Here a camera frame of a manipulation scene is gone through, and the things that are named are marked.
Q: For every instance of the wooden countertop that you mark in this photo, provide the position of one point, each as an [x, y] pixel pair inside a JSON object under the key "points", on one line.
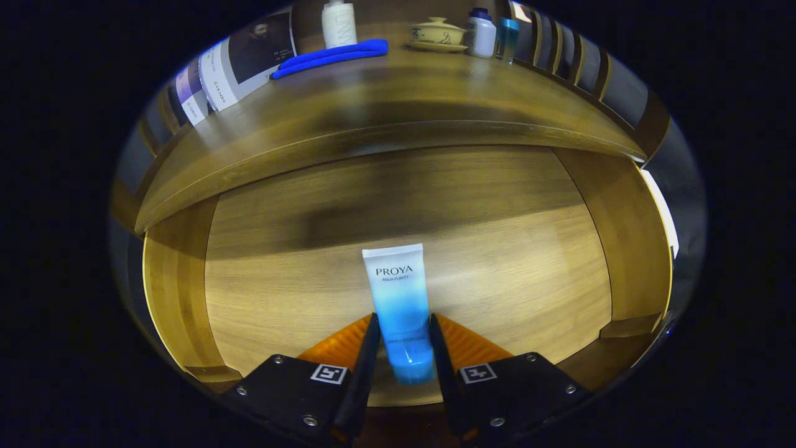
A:
{"points": [[404, 93]]}

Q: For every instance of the wooden cabinet with slatted sides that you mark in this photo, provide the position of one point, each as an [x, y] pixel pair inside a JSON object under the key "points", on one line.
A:
{"points": [[651, 118]]}

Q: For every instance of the large white portrait book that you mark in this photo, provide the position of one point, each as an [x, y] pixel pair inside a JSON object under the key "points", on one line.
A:
{"points": [[261, 50]]}

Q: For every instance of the blue and white tube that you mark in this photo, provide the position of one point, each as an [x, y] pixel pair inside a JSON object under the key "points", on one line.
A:
{"points": [[401, 298]]}

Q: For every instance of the blue folded cloth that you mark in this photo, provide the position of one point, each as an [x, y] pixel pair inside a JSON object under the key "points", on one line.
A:
{"points": [[336, 55]]}

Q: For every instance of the yellow saucer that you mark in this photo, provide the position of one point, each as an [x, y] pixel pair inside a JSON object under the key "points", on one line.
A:
{"points": [[435, 47]]}

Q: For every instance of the yellow lidded teacup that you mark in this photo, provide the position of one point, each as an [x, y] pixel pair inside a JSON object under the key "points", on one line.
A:
{"points": [[438, 32]]}

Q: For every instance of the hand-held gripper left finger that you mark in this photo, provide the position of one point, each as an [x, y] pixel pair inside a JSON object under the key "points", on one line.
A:
{"points": [[364, 379]]}

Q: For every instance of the white pump bottle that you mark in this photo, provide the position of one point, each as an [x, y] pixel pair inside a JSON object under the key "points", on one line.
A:
{"points": [[339, 28]]}

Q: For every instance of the teal transparent bottle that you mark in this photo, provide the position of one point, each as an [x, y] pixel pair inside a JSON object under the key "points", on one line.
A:
{"points": [[507, 40]]}

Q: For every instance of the white bottle with blue cap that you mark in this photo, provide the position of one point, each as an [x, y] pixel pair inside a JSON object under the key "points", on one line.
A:
{"points": [[480, 37]]}

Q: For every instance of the purple book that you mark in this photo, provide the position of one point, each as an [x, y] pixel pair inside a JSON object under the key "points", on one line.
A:
{"points": [[189, 93]]}

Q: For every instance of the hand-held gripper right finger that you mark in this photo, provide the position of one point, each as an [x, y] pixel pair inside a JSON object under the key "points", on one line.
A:
{"points": [[443, 379]]}

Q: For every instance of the wooden drawer with black knob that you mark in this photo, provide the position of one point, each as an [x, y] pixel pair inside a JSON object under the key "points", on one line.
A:
{"points": [[497, 261]]}

